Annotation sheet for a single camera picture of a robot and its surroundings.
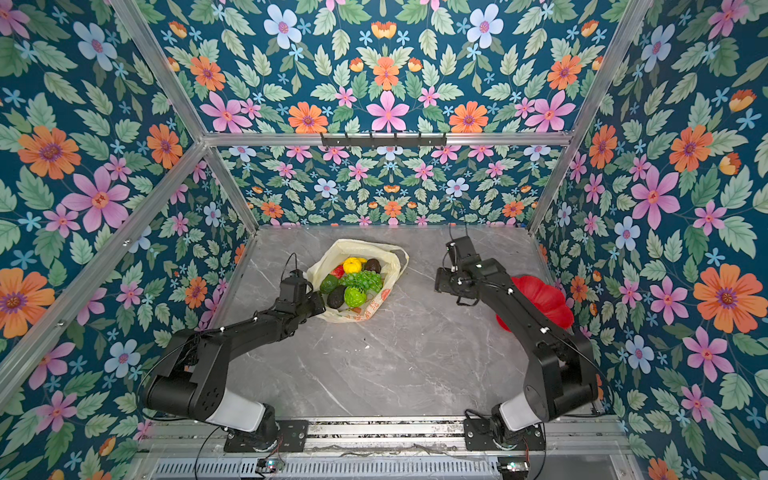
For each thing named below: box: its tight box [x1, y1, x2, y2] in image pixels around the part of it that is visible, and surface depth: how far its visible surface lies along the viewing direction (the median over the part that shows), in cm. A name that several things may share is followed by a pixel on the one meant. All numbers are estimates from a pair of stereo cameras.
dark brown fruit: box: [364, 258, 382, 274], surface depth 106 cm
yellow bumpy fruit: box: [343, 257, 367, 274], surface depth 103 cm
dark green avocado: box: [320, 274, 339, 294], surface depth 98 cm
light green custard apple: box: [344, 286, 367, 308], surface depth 97 cm
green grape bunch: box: [338, 269, 383, 293], surface depth 100 cm
